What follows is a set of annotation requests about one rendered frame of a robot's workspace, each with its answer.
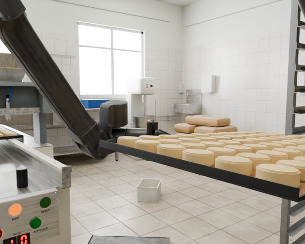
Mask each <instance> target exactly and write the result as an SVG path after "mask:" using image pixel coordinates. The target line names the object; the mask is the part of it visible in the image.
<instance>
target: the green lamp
mask: <svg viewBox="0 0 305 244"><path fill-rule="evenodd" d="M50 204H51V199H50V198H48V197H45V198H43V199H41V201H40V206H41V207H42V208H47V207H48V206H49V205H50Z"/></svg>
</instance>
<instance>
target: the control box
mask: <svg viewBox="0 0 305 244"><path fill-rule="evenodd" d="M45 197H48V198H50V199H51V204H50V205H49V206H48V207H47V208H42V207H41V206H40V201H41V199H43V198H45ZM14 204H19V205H21V207H22V210H21V212H20V213H19V214H18V215H14V216H13V215H10V214H9V209H10V207H11V206H12V205H14ZM34 218H40V219H41V221H42V223H41V225H40V227H39V228H37V229H32V228H31V226H30V222H31V220H32V219H34ZM0 229H1V231H2V236H1V237H0V244H7V241H8V240H9V239H12V240H13V243H12V244H21V237H22V236H23V235H26V236H27V243H26V244H32V243H35V242H38V241H41V240H45V239H48V238H51V237H54V236H57V235H59V234H60V221H59V194H58V190H57V189H56V188H50V189H46V190H41V191H36V192H31V193H27V194H22V195H18V196H13V197H8V198H2V199H0Z"/></svg>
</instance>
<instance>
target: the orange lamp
mask: <svg viewBox="0 0 305 244"><path fill-rule="evenodd" d="M21 210H22V207H21V205H19V204H14V205H12V206H11V207H10V209H9V214H10V215H13V216H14V215H18V214H19V213H20V212H21Z"/></svg>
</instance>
